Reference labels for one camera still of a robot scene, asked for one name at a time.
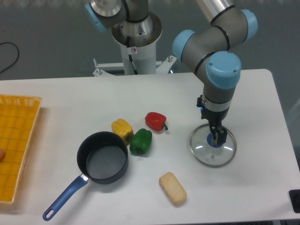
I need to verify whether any yellow bell pepper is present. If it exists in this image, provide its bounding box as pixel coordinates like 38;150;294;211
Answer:
111;119;134;145

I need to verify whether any dark saucepan blue handle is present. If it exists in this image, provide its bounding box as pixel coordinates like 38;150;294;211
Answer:
42;131;128;221

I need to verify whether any black device at table edge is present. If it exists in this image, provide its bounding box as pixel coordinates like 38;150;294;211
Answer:
289;189;300;213

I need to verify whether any green bell pepper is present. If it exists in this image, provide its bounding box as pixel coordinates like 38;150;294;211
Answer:
129;128;152;155

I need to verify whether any red bell pepper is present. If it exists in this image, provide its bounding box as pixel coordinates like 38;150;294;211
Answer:
145;112;168;131

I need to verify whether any yellow woven basket tray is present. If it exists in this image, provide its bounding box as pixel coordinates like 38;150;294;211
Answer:
0;94;42;204

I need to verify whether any black cable on floor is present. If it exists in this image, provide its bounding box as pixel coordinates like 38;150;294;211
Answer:
0;42;20;74

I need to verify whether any glass pot lid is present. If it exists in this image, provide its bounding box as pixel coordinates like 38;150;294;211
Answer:
189;124;237;168

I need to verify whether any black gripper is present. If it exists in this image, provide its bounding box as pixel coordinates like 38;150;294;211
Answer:
196;95;230;144

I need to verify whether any tan bread loaf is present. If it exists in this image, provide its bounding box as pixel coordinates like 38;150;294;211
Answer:
159;172;187;206

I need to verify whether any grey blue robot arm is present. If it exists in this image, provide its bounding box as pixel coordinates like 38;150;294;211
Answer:
85;0;258;145

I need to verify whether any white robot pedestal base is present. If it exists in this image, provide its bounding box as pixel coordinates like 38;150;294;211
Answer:
93;12;177;76

